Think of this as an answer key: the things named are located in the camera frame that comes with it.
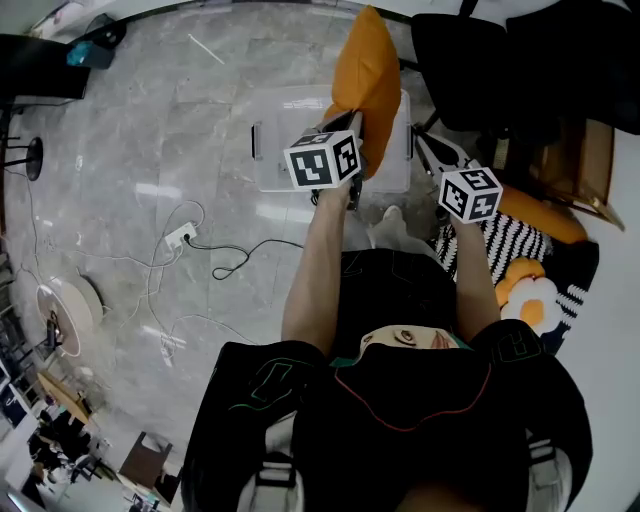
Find light wooden table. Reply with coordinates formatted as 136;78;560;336
35;370;94;427

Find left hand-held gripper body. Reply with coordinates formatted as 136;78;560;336
282;127;368;212

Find wooden side table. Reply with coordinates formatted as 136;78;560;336
491;116;627;233

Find white stick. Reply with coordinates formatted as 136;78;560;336
187;33;227;67

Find person's right forearm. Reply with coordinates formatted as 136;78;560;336
448;215;503;345

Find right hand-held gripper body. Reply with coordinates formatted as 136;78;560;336
432;157;504;225

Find white power strip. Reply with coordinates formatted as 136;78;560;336
163;221;200;250

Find person's left forearm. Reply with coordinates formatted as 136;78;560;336
280;183;352;359

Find black round-base stand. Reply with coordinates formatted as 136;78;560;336
0;135;46;183

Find clear plastic storage box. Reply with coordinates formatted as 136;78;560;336
249;83;414;194

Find black rectangular table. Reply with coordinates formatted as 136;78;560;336
0;33;92;101

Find black white striped throw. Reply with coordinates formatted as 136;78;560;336
432;211;555;287

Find teal bag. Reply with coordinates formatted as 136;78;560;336
66;40;97;67

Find person's black t-shirt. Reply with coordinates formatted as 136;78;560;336
179;248;597;512

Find black floor cable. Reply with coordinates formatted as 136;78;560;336
183;233;306;282

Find person's grey trousers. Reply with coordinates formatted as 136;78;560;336
366;204;437;257

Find grey shoulder strap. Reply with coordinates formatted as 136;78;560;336
234;413;307;512
522;432;574;512

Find orange square pillow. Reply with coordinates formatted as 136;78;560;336
331;4;402;182

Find black office chair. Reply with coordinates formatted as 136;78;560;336
398;0;640;147

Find black waste bin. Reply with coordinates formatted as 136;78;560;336
83;12;129;51

